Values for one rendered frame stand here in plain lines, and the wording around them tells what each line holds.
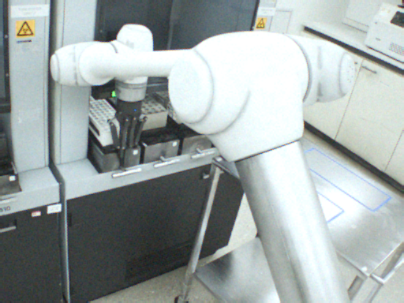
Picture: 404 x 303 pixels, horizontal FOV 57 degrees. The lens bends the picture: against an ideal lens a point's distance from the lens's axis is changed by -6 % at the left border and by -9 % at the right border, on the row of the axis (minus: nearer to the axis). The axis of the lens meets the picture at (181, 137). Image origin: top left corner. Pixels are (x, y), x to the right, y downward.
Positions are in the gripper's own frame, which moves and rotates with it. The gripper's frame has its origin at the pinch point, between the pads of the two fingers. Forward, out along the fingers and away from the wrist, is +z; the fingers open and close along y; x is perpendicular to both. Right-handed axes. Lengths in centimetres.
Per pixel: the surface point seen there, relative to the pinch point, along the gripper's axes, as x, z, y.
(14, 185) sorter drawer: -1.5, 3.0, 34.9
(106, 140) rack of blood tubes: -5.0, -3.6, 4.2
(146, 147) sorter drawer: -1.4, -0.3, -8.8
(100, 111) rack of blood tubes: -18.8, -6.7, 0.2
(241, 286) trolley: 30, 52, -39
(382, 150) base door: -14, 56, -229
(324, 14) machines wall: -121, -19, -258
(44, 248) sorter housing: -2.0, 32.3, 27.3
